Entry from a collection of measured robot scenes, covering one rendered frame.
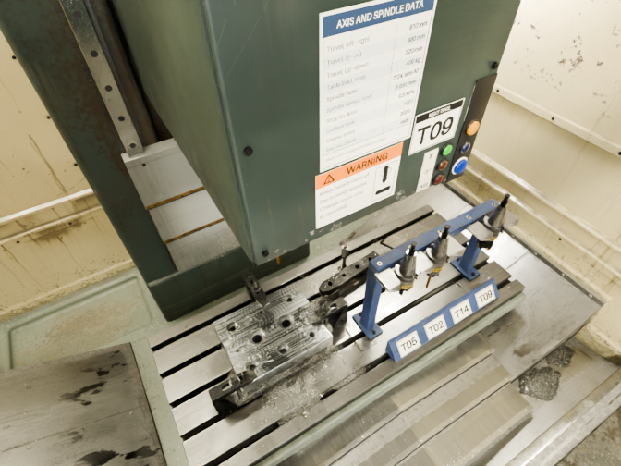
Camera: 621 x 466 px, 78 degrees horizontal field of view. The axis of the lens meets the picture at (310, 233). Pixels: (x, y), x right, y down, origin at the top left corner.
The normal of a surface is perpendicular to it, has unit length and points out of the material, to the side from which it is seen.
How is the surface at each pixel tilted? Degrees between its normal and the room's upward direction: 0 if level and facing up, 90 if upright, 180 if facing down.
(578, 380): 17
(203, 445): 0
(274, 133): 90
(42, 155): 90
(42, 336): 0
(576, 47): 90
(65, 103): 90
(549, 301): 25
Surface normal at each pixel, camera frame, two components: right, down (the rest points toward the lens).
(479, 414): 0.10, -0.73
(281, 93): 0.51, 0.62
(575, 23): -0.86, 0.39
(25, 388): 0.33, -0.77
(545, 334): -0.37, -0.47
